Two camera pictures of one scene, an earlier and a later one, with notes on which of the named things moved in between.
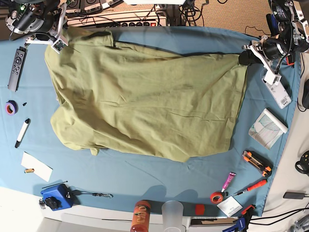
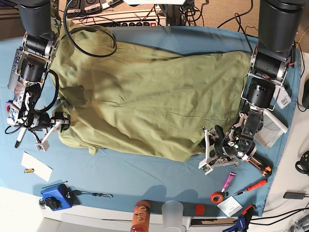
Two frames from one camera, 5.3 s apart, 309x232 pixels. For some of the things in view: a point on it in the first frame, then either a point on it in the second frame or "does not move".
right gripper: (266, 50) to (224, 152)
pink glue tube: (228, 181) does not move
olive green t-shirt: (161, 106) does not move
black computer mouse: (305, 96) does not move
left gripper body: (55, 33) to (42, 121)
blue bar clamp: (243, 222) does not move
